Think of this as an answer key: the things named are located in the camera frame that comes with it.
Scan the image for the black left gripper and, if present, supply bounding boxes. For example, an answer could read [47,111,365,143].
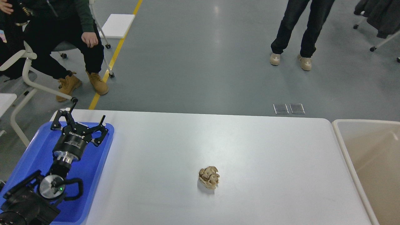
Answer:
[50,102,109,162]

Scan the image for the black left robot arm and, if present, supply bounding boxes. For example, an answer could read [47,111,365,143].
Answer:
[1,108,114,225]

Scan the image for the blue plastic tray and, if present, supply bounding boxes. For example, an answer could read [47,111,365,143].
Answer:
[1,122,114,225]

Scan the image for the white table at left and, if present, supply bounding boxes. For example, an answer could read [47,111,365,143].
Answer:
[0,93,17,117]

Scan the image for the seated person in green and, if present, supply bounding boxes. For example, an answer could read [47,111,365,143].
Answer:
[0,0,109,102]

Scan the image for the white foam board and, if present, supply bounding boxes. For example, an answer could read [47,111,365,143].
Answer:
[102,14,135,39]

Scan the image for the crumpled brown paper ball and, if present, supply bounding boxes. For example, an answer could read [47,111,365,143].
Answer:
[198,166,220,189]

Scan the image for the left floor plate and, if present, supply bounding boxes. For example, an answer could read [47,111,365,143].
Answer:
[273,104,289,114]

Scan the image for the floor plate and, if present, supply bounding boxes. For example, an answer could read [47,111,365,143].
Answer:
[289,103,305,114]
[273,104,289,114]

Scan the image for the right floor plate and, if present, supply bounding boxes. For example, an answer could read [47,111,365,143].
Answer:
[289,103,305,114]

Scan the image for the standing person dark trousers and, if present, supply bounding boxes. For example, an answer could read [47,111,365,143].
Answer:
[270,0,335,71]

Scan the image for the beige plastic bin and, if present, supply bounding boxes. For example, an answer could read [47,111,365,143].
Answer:
[332,119,400,225]

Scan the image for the chair with dark jacket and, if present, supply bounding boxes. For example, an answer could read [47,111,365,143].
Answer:
[353,0,400,52]

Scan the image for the white chair frame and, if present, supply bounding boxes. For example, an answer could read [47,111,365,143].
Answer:
[0,0,115,147]

